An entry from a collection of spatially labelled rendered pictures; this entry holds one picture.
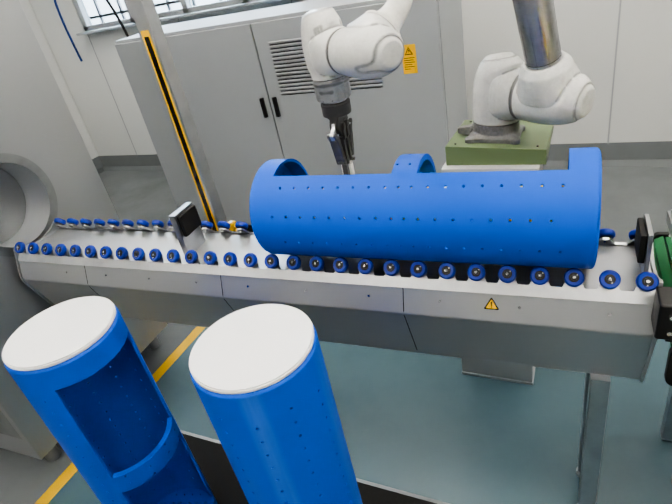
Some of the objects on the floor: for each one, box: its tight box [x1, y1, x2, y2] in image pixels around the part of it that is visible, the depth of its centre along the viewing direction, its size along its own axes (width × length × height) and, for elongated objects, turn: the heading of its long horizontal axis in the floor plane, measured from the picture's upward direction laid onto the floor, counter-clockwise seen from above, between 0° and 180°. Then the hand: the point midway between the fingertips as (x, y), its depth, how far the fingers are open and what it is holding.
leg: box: [577, 373, 611, 504], centre depth 154 cm, size 6×6×63 cm
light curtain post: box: [127, 0, 229, 231], centre depth 214 cm, size 6×6×170 cm
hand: (348, 173), depth 140 cm, fingers closed
